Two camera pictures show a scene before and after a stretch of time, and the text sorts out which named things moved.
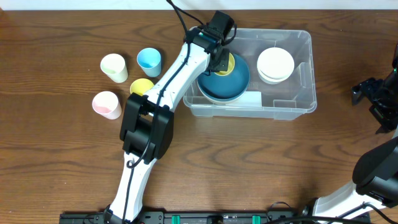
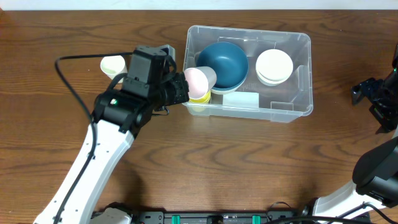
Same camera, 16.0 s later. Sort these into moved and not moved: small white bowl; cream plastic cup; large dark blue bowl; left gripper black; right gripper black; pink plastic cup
Moved: large dark blue bowl; left gripper black; pink plastic cup
Not moved: cream plastic cup; small white bowl; right gripper black
